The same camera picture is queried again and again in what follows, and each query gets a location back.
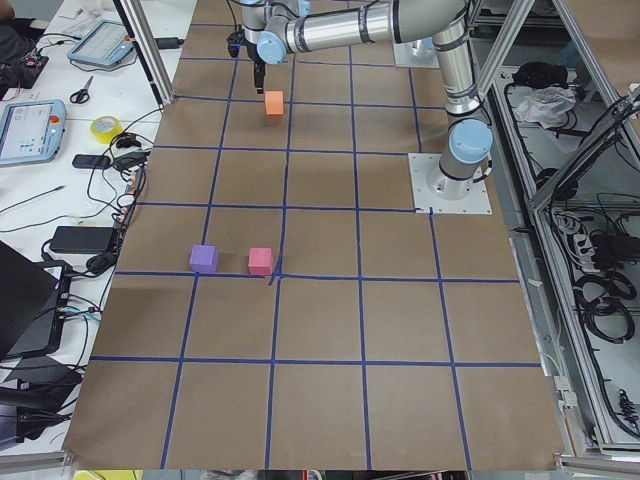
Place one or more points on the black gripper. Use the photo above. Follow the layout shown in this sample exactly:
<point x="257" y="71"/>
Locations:
<point x="257" y="66"/>

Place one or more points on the orange foam cube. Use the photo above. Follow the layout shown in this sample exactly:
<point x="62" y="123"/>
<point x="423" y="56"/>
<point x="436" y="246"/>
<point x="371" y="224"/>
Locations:
<point x="274" y="103"/>

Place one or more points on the black power adapter brick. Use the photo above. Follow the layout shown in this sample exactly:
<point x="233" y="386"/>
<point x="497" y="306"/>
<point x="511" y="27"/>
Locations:
<point x="169" y="43"/>

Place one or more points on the far teach pendant tablet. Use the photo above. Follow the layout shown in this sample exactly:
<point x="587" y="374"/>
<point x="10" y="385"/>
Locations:
<point x="106" y="45"/>

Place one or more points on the teach pendant tablet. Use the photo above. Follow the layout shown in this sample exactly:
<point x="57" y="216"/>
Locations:
<point x="106" y="45"/>
<point x="31" y="132"/>

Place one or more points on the yellow tape roll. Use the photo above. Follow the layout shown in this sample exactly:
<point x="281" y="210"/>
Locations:
<point x="106" y="128"/>

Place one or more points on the red foam cube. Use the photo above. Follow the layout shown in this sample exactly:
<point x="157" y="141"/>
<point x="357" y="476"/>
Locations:
<point x="260" y="261"/>

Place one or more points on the purple foam cube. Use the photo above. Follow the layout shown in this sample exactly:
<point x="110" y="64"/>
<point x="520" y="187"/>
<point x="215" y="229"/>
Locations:
<point x="204" y="259"/>

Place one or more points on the black remote handset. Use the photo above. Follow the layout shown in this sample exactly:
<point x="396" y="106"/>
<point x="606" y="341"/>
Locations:
<point x="91" y="161"/>

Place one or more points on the near teach pendant tablet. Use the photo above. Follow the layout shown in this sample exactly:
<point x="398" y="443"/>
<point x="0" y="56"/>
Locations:
<point x="31" y="132"/>

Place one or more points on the brown paper table mat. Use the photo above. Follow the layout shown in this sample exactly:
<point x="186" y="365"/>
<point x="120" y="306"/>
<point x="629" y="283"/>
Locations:
<point x="384" y="339"/>

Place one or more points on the crumpled white cloth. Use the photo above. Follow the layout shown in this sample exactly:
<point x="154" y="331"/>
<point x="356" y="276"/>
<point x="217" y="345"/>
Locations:
<point x="549" y="107"/>

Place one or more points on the aluminium frame post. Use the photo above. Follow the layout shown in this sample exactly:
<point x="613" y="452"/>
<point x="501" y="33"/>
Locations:
<point x="135" y="21"/>

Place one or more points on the black handled scissors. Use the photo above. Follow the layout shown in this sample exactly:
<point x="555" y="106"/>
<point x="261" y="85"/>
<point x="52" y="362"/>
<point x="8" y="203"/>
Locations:
<point x="82" y="96"/>

